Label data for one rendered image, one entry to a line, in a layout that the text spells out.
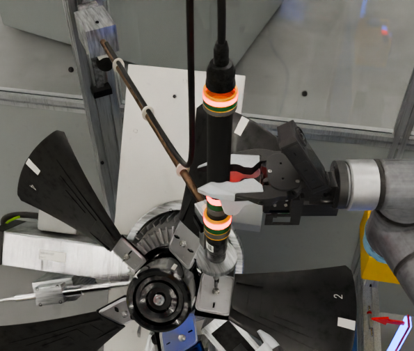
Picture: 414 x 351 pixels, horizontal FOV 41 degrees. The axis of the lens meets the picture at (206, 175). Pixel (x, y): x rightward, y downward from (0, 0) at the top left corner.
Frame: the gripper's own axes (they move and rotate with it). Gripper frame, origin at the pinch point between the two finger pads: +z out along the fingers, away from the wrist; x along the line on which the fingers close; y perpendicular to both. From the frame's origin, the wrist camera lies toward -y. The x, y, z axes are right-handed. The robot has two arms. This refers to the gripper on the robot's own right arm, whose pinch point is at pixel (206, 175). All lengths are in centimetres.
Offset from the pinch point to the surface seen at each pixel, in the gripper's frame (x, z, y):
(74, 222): 12.6, 25.3, 26.6
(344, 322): -5.4, -25.1, 33.2
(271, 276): 3.7, -12.5, 32.1
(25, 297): 6, 37, 44
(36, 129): 82, 55, 64
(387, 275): 15, -41, 49
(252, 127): 17.4, -8.3, 6.5
